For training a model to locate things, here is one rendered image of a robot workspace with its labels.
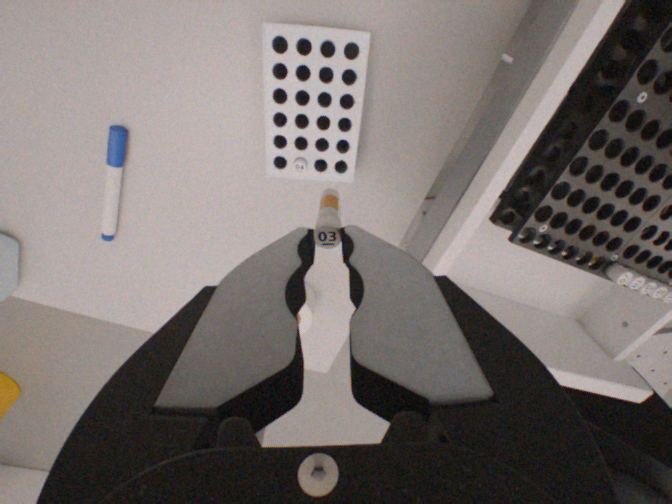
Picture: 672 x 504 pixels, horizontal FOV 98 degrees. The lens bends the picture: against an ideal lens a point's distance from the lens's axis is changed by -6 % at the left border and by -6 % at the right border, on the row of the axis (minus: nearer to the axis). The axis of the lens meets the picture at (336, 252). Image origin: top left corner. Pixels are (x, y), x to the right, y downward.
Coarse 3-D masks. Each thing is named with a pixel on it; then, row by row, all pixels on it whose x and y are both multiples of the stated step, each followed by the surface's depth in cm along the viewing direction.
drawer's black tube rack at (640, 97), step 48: (624, 48) 19; (576, 96) 20; (624, 96) 17; (576, 144) 19; (624, 144) 19; (528, 192) 23; (576, 192) 24; (624, 192) 21; (576, 240) 22; (624, 240) 22
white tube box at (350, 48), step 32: (288, 32) 24; (320, 32) 24; (352, 32) 24; (288, 64) 25; (320, 64) 25; (352, 64) 25; (288, 96) 26; (320, 96) 29; (352, 96) 28; (288, 128) 27; (320, 128) 28; (352, 128) 28; (288, 160) 29; (320, 160) 32; (352, 160) 29
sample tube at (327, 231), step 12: (324, 192) 16; (336, 192) 17; (324, 204) 15; (336, 204) 15; (324, 216) 14; (336, 216) 14; (324, 228) 13; (336, 228) 13; (324, 240) 13; (336, 240) 13
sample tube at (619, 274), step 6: (594, 258) 25; (612, 264) 24; (618, 264) 23; (606, 270) 24; (612, 270) 23; (618, 270) 23; (624, 270) 23; (612, 276) 23; (618, 276) 23; (624, 276) 23; (630, 276) 23; (618, 282) 23; (624, 282) 23
